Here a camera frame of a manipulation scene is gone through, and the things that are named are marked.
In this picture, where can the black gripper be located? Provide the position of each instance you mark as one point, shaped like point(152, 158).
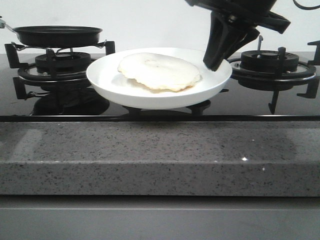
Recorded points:
point(224, 37)

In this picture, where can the fried egg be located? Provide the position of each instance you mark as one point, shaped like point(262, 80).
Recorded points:
point(160, 72)

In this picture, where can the white plate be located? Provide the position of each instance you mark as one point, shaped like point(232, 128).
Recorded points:
point(105, 78)

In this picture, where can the black frying pan green handle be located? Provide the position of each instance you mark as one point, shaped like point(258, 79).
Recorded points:
point(55, 36)

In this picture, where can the black gas burner without pan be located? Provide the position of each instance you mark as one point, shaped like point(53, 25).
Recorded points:
point(277, 71)

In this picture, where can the black glass cooktop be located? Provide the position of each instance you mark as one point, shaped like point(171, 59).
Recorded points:
point(239, 100)

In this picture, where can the black gas burner under pan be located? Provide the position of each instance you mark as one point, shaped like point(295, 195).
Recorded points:
point(54, 71)

